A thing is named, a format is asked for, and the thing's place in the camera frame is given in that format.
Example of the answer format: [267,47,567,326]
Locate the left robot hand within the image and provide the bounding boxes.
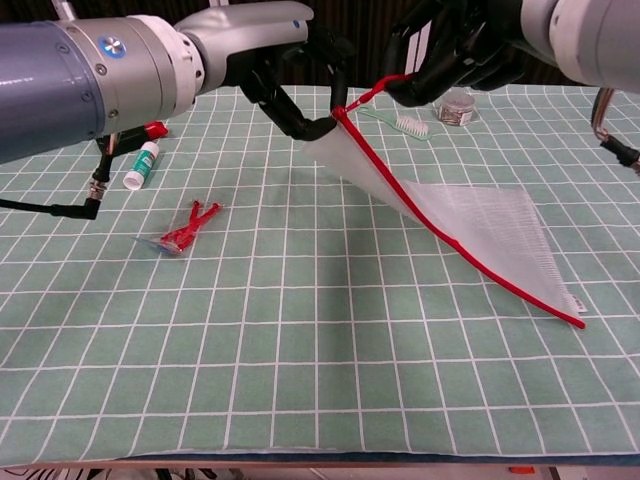
[174,0,354,143]

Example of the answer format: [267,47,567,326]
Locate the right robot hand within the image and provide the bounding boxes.
[384,0,527,107]

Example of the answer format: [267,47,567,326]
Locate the white mesh zipper pouch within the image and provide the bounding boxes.
[299,73,587,331]

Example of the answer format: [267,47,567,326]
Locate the green grid-patterned table mat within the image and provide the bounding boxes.
[0,83,640,469]

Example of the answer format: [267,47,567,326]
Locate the clear jar of paper clips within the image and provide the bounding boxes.
[432,87,477,128]

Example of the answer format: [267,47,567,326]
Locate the green brush white bristles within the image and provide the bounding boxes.
[356,103,432,142]

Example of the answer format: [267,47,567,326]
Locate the black bottle with red cap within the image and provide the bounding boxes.
[105,120,170,152]

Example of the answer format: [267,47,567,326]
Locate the white green glue stick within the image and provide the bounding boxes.
[122,140,162,192]

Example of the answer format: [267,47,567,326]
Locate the red pins in plastic packet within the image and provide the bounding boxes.
[131,199,224,259]

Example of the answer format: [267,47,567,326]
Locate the dark blue table padding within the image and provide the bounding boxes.
[119,451,640,469]

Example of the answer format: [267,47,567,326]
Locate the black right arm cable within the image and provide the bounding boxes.
[591,86,640,175]

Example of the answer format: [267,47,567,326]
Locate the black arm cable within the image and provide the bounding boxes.
[591,86,640,175]
[0,133,120,222]

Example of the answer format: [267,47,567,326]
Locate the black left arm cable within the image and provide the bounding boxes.
[0,133,120,222]

